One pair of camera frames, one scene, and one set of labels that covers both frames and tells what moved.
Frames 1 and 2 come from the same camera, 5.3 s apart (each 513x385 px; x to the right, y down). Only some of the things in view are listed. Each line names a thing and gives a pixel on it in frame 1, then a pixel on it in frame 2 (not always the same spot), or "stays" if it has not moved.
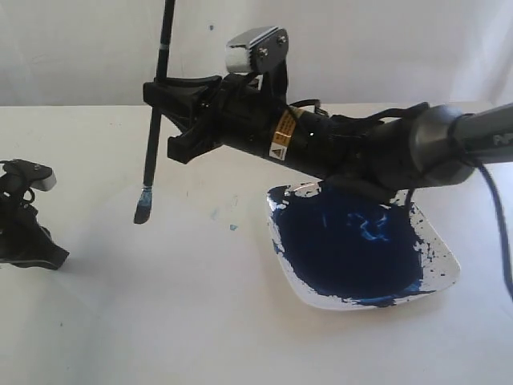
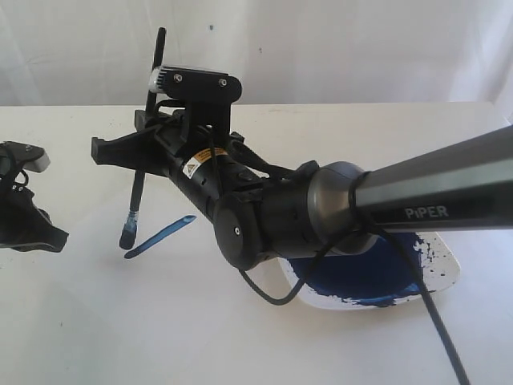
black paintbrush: [144, 204] to [128, 235]
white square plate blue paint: [345, 245] stays
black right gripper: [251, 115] to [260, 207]
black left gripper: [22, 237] to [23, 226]
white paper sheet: [189, 282] stays
